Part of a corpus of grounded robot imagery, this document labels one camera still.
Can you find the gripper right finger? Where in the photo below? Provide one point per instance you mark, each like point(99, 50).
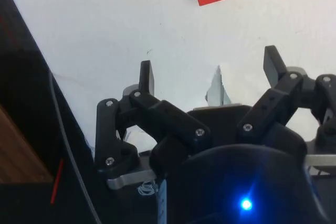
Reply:
point(273, 103)

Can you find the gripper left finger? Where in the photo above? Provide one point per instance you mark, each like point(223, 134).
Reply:
point(168, 115)

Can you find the black cabinet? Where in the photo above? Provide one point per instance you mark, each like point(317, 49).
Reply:
point(29, 82)

